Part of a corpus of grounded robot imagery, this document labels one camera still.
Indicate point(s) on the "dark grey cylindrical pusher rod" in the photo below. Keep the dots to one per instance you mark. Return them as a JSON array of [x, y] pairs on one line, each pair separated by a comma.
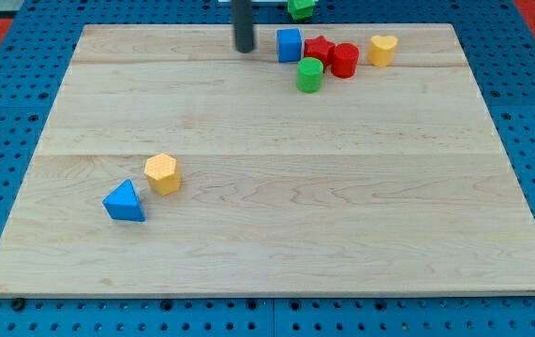
[[243, 26]]

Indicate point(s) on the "green cylinder block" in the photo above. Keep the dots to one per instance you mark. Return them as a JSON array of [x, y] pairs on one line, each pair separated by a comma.
[[309, 75]]

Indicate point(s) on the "green star block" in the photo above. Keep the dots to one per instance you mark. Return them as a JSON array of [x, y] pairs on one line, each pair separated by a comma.
[[301, 9]]

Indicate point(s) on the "red star block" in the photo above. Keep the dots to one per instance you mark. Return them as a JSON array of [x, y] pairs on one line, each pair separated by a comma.
[[320, 48]]

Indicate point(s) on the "blue cube block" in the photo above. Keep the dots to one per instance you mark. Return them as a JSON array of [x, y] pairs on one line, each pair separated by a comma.
[[288, 45]]

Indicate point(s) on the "red cylinder block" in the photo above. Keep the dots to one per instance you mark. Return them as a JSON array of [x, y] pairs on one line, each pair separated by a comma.
[[345, 59]]

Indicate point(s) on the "yellow heart block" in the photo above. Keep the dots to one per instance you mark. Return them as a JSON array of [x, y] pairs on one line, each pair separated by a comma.
[[381, 50]]

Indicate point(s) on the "light wooden board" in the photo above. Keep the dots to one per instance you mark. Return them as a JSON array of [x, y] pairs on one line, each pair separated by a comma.
[[391, 183]]

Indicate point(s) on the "yellow hexagon block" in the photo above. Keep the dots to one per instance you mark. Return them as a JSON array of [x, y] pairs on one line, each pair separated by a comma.
[[163, 174]]

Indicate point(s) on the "blue triangle block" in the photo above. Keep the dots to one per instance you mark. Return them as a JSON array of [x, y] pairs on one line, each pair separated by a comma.
[[122, 203]]

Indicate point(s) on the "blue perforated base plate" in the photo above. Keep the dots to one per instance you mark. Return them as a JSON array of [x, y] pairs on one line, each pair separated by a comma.
[[498, 38]]

